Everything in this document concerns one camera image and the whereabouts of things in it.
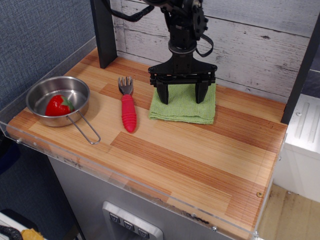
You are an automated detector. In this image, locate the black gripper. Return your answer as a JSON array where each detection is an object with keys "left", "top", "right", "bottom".
[{"left": 148, "top": 53, "right": 218, "bottom": 105}]

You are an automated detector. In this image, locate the dark right frame post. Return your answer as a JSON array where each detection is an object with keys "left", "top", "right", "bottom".
[{"left": 280, "top": 0, "right": 320, "bottom": 125}]

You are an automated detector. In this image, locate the dark frame post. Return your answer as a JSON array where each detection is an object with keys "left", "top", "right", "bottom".
[
  {"left": 90, "top": 0, "right": 118, "bottom": 69},
  {"left": 280, "top": 0, "right": 320, "bottom": 125}
]

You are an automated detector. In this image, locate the steel pan with handle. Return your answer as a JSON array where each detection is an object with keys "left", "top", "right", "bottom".
[{"left": 25, "top": 76, "right": 101, "bottom": 145}]

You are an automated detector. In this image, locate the dark left frame post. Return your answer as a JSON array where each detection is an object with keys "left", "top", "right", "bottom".
[{"left": 90, "top": 0, "right": 118, "bottom": 69}]

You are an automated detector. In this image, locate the black braided cable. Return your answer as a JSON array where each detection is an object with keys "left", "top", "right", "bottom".
[{"left": 0, "top": 224, "right": 22, "bottom": 240}]

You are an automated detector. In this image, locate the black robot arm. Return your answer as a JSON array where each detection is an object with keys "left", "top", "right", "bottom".
[{"left": 146, "top": 0, "right": 218, "bottom": 104}]

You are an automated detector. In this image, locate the white box on right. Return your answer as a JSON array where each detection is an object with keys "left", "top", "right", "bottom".
[{"left": 273, "top": 94, "right": 320, "bottom": 202}]

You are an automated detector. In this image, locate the clear acrylic table guard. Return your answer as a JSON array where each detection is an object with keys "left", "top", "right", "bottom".
[{"left": 5, "top": 50, "right": 287, "bottom": 240}]

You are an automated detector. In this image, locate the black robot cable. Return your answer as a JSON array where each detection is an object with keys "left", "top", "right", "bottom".
[{"left": 101, "top": 0, "right": 215, "bottom": 58}]

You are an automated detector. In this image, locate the red toy strawberry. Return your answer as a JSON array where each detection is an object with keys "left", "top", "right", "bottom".
[{"left": 45, "top": 94, "right": 75, "bottom": 117}]

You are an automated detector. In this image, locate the red handled fork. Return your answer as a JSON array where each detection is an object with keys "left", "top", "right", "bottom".
[{"left": 118, "top": 76, "right": 137, "bottom": 133}]

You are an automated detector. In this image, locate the green cloth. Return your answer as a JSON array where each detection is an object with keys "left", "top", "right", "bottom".
[{"left": 148, "top": 83, "right": 216, "bottom": 125}]

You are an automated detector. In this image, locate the yellow object bottom left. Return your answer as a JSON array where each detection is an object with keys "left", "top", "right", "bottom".
[{"left": 21, "top": 228, "right": 45, "bottom": 240}]

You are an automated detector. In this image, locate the grey cabinet with dispenser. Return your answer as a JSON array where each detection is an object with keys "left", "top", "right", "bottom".
[{"left": 49, "top": 157, "right": 254, "bottom": 240}]

